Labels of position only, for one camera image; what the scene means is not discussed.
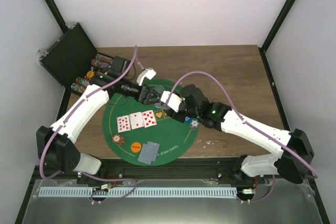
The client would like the blue small blind button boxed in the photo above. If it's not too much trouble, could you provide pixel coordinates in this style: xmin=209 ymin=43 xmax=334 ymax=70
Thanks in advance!
xmin=184 ymin=117 xmax=192 ymax=123

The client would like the blue playing card deck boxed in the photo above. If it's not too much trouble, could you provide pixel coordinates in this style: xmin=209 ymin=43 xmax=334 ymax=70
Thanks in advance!
xmin=154 ymin=102 xmax=169 ymax=110

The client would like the poker chip stack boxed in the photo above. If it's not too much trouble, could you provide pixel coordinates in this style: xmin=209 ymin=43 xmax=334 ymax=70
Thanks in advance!
xmin=190 ymin=120 xmax=200 ymax=130
xmin=112 ymin=134 xmax=125 ymax=146

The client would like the nine of hearts card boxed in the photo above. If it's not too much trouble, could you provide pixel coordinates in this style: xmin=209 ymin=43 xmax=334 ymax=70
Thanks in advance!
xmin=141 ymin=110 xmax=157 ymax=128

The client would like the ace of diamonds card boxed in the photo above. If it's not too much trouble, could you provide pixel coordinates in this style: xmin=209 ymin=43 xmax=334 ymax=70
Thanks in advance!
xmin=129 ymin=112 xmax=144 ymax=130

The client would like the nine of diamonds card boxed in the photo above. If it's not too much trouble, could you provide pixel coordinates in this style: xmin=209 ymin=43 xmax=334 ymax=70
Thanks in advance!
xmin=117 ymin=115 xmax=131 ymax=133

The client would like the face-down dealt card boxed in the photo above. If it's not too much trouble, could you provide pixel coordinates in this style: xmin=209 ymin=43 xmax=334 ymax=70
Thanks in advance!
xmin=148 ymin=142 xmax=160 ymax=162
xmin=138 ymin=145 xmax=152 ymax=165

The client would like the orange big blind button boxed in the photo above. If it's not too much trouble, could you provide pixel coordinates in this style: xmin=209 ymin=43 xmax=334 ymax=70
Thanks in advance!
xmin=130 ymin=142 xmax=142 ymax=153

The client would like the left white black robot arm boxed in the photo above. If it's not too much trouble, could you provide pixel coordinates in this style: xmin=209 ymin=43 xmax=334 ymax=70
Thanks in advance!
xmin=36 ymin=67 xmax=161 ymax=184

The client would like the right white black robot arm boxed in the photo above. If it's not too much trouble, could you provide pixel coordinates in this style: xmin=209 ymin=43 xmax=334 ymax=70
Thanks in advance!
xmin=160 ymin=84 xmax=314 ymax=184

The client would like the round green poker mat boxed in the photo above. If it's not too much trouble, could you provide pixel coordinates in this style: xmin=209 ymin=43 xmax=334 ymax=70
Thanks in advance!
xmin=102 ymin=94 xmax=200 ymax=166

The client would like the black poker chip case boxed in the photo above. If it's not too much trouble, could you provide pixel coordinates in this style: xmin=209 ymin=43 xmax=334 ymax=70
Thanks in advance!
xmin=39 ymin=23 xmax=128 ymax=97

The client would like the light blue slotted strip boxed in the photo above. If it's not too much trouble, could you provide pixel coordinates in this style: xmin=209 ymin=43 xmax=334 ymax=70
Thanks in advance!
xmin=38 ymin=187 xmax=237 ymax=199

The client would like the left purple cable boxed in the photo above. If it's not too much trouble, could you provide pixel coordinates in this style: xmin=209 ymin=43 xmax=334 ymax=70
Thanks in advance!
xmin=39 ymin=45 xmax=144 ymax=205

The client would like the purple cable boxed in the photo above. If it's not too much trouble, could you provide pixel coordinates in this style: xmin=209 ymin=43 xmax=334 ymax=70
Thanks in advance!
xmin=165 ymin=71 xmax=319 ymax=205
xmin=39 ymin=45 xmax=144 ymax=205

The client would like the black aluminium frame rail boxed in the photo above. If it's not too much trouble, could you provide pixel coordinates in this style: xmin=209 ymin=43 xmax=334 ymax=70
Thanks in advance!
xmin=31 ymin=165 xmax=313 ymax=182

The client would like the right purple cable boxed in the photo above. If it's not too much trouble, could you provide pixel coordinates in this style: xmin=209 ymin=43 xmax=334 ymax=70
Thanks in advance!
xmin=165 ymin=71 xmax=319 ymax=205

